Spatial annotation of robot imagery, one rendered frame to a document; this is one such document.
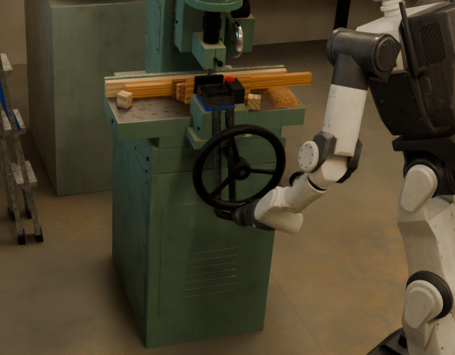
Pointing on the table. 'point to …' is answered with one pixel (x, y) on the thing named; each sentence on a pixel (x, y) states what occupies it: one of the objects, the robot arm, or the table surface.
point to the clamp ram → (207, 80)
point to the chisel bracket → (208, 51)
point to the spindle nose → (212, 27)
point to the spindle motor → (215, 5)
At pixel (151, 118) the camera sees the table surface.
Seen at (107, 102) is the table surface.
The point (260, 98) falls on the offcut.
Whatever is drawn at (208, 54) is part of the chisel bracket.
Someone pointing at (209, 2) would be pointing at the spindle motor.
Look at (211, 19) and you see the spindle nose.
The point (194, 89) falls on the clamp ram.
